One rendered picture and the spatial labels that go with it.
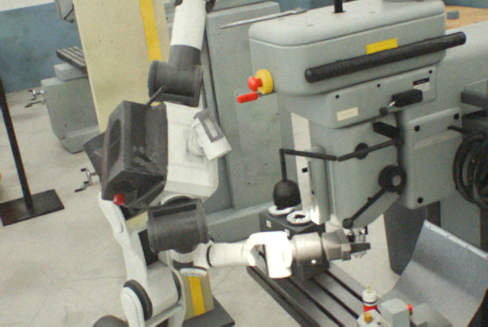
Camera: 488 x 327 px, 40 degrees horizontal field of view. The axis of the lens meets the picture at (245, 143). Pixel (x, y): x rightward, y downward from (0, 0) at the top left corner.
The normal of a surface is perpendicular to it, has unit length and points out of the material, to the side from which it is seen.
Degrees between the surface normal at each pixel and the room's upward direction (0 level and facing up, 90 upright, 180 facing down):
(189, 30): 68
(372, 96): 90
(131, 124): 60
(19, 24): 90
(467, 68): 90
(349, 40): 90
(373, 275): 0
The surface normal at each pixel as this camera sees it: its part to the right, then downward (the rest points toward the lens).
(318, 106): -0.90, 0.25
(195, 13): 0.30, -0.10
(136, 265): -0.72, 0.32
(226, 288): -0.13, -0.93
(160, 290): 0.66, 0.00
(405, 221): -0.53, 0.40
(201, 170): 0.52, -0.36
